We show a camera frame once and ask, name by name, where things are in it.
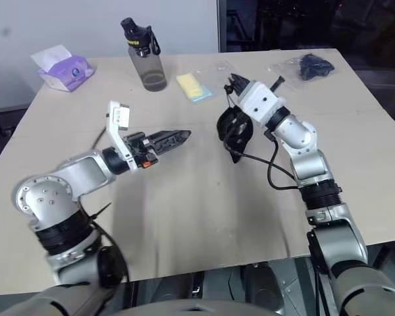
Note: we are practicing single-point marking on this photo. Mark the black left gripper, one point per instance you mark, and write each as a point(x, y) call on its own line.
point(140, 148)

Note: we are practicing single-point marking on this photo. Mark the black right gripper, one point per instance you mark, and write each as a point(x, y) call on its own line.
point(241, 93)

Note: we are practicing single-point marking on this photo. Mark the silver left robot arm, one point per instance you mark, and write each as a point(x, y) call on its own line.
point(46, 197)

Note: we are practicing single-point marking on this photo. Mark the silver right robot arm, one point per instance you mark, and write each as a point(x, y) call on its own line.
point(309, 164)

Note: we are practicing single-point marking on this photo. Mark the clear plastic bag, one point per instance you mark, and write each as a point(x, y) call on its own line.
point(214, 70)
point(284, 70)

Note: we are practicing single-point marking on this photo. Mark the light blue cloth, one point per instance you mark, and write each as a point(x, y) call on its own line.
point(205, 93)

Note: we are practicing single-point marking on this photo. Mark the yellow sponge cloth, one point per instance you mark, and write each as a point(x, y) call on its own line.
point(188, 85)

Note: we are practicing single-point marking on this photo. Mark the dark blue bundled item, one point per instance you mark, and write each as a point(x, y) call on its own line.
point(314, 67)

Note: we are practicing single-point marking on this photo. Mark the grey bottle with black lid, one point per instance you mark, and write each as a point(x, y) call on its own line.
point(146, 62)

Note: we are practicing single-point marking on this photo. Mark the purple tissue box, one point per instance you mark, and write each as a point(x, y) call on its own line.
point(66, 74)

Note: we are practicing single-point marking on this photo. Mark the white tissue sheet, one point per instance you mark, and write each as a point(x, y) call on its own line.
point(49, 57)

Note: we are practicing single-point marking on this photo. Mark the dark rounded shape under table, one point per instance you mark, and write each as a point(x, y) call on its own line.
point(174, 286)
point(266, 289)

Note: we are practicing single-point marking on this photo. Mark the light grey curved robot torso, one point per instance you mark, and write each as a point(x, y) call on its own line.
point(197, 309)

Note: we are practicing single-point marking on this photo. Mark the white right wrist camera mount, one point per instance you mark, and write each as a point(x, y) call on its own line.
point(261, 102)

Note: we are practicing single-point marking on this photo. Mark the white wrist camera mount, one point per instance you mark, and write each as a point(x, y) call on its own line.
point(261, 102)
point(118, 131)

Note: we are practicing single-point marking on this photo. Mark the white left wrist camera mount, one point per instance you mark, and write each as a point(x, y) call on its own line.
point(118, 131)

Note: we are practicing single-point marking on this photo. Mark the grey window frame post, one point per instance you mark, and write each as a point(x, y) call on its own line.
point(221, 26)

